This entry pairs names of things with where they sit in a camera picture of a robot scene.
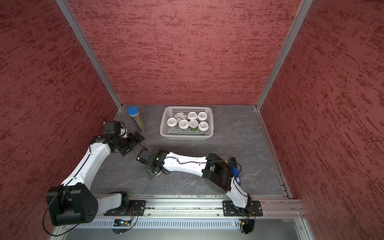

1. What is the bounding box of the blue-lidded clear tube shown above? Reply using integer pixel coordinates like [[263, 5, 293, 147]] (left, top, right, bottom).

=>
[[127, 106, 146, 132]]

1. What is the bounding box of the aluminium front rail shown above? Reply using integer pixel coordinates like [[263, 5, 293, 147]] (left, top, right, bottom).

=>
[[129, 195, 307, 219]]

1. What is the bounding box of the right aluminium corner post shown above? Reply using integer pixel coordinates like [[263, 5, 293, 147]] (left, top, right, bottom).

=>
[[256, 0, 313, 111]]

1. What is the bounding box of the white yogurt cup front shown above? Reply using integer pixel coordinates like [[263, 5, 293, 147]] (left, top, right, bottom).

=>
[[189, 120, 199, 132]]

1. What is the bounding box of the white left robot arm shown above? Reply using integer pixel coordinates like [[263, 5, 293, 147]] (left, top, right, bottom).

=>
[[46, 132, 145, 226]]

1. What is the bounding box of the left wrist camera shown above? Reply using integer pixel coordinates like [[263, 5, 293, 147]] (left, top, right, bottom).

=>
[[103, 121, 128, 138]]

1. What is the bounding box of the brown chocolate yogurt cup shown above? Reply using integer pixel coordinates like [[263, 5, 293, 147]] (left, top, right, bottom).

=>
[[175, 113, 188, 122]]

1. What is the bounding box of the left green circuit board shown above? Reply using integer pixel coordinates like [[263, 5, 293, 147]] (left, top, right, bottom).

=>
[[113, 219, 132, 228]]

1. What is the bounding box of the white yogurt cup green label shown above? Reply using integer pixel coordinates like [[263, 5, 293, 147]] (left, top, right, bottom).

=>
[[188, 112, 198, 121]]

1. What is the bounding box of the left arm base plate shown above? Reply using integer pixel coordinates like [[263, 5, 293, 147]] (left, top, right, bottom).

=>
[[104, 200, 147, 217]]

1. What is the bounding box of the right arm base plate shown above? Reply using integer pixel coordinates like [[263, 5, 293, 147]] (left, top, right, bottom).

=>
[[222, 201, 263, 218]]

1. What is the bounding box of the white perforated plastic basket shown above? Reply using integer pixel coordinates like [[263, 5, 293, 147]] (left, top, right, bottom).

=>
[[160, 106, 214, 141]]

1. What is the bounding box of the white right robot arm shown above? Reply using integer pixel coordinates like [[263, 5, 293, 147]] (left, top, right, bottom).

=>
[[137, 149, 252, 212]]

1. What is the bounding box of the aluminium corner post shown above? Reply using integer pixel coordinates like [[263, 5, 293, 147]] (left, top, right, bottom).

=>
[[256, 0, 313, 111], [56, 0, 123, 111]]

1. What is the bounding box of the right black connector board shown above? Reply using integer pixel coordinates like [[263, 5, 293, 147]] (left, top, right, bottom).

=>
[[240, 220, 255, 235]]

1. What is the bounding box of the left aluminium corner post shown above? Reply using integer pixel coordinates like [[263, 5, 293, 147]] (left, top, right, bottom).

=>
[[56, 0, 123, 111]]

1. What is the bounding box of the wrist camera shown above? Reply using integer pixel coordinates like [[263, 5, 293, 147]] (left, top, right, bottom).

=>
[[137, 149, 157, 167], [103, 121, 128, 138]]

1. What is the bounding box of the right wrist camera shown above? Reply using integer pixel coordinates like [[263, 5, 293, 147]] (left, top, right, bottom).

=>
[[137, 149, 157, 167]]

